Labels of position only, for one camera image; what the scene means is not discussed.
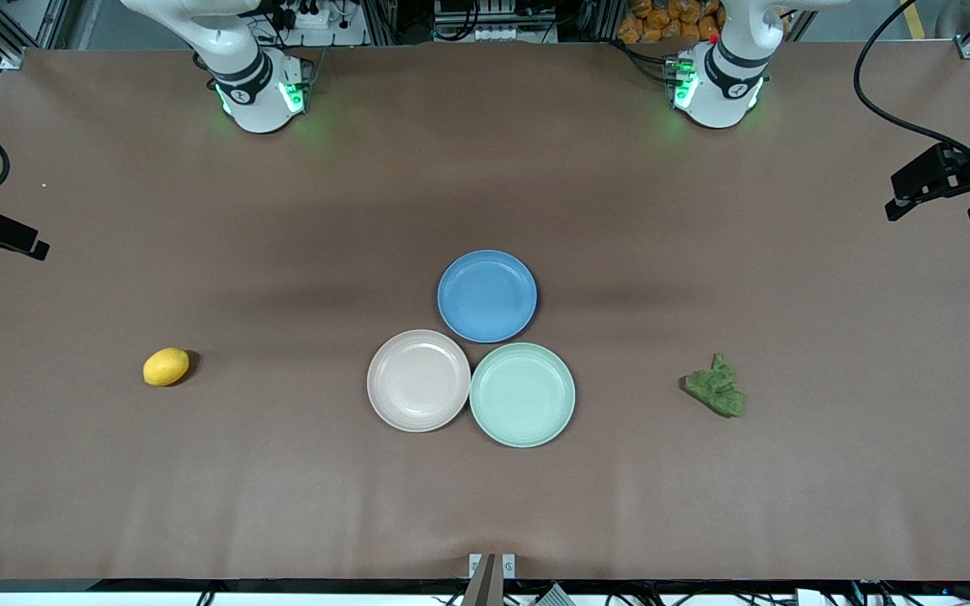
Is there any grey camera post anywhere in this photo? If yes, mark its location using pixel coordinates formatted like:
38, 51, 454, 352
461, 553, 498, 606

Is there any yellow lemon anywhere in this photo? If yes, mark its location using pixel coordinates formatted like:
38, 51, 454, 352
142, 347, 190, 387

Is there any pink plate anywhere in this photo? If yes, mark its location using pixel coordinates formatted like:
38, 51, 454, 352
366, 329, 472, 433

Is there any black base cable bundle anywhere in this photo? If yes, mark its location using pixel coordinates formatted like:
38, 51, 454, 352
611, 38, 675, 85

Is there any small white mounting bracket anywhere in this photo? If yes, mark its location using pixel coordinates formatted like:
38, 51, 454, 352
468, 553, 517, 580

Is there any pile of orange fruits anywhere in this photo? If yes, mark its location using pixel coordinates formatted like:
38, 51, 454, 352
618, 0, 723, 44

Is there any white electronics box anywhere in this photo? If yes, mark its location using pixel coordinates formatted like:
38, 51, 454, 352
433, 0, 557, 43

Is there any green lettuce leaf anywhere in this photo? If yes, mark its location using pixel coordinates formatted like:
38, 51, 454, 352
684, 353, 745, 419

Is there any blue plate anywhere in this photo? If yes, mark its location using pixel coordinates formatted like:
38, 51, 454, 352
437, 249, 538, 344

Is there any mint green plate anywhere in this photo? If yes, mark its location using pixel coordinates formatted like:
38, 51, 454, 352
469, 342, 577, 449

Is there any table cover sheet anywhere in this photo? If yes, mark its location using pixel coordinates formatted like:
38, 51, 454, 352
0, 42, 970, 586

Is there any white power strip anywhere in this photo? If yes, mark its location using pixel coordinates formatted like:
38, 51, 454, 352
279, 0, 343, 31

